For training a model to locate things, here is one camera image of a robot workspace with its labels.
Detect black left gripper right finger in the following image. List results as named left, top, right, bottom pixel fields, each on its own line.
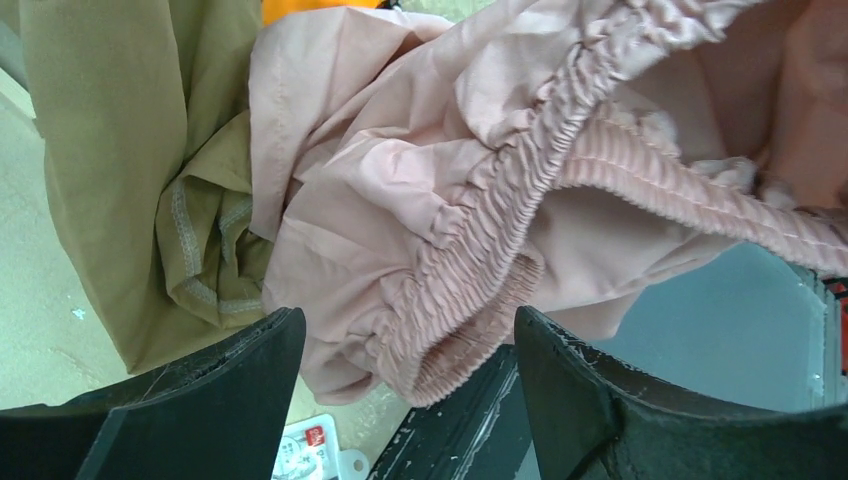
left=514, top=307, right=847, bottom=479

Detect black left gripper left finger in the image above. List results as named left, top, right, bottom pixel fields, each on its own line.
left=1, top=308, right=306, bottom=479

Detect pink shorts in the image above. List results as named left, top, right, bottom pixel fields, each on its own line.
left=249, top=1, right=847, bottom=406

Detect tan khaki shorts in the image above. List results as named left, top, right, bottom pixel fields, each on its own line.
left=2, top=0, right=271, bottom=374

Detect orange shorts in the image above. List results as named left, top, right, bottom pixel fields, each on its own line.
left=260, top=0, right=392, bottom=26

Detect clear plastic packet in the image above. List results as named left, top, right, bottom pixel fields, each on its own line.
left=271, top=414, right=370, bottom=480

